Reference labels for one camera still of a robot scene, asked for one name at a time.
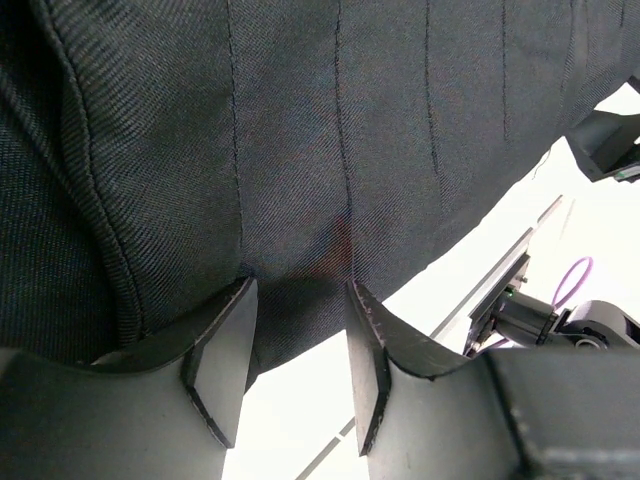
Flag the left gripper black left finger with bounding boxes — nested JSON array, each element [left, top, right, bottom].
[[1, 278, 258, 479]]

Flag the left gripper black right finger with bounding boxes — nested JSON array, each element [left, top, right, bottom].
[[346, 283, 639, 479]]

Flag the black pleated skirt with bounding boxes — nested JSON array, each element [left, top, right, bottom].
[[1, 1, 639, 375]]

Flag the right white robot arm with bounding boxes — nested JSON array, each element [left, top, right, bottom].
[[463, 110, 639, 358]]

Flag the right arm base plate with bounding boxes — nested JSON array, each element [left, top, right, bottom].
[[465, 251, 530, 351]]

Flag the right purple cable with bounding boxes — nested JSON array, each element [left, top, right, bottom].
[[479, 256, 595, 354]]

